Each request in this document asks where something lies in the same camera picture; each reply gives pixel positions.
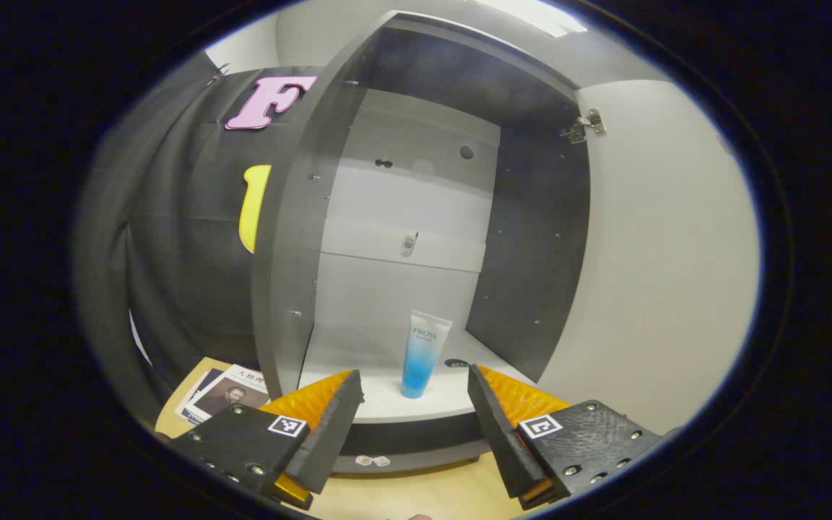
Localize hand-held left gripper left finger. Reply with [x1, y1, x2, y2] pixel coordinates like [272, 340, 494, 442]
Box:
[169, 370, 365, 511]

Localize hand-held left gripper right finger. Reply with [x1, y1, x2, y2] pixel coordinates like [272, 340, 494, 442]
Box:
[468, 363, 666, 511]

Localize white and blue bottle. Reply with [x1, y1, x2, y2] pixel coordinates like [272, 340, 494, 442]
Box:
[400, 310, 454, 399]

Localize dark grey cabinet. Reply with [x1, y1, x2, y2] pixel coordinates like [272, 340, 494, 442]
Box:
[251, 9, 608, 474]

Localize grey cabinet door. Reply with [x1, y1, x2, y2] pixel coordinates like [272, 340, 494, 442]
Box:
[535, 78, 762, 434]

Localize white cabinet shelf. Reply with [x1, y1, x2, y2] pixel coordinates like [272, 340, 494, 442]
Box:
[299, 325, 536, 425]

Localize metal cabinet hinge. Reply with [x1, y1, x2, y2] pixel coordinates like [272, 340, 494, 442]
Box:
[560, 108, 607, 144]

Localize white book portrait cover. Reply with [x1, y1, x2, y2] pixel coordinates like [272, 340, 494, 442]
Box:
[192, 365, 271, 418]

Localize dark blue book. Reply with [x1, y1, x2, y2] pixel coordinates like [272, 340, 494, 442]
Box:
[174, 368, 215, 425]

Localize black backdrop cloth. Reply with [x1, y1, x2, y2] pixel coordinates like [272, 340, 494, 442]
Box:
[73, 51, 330, 434]

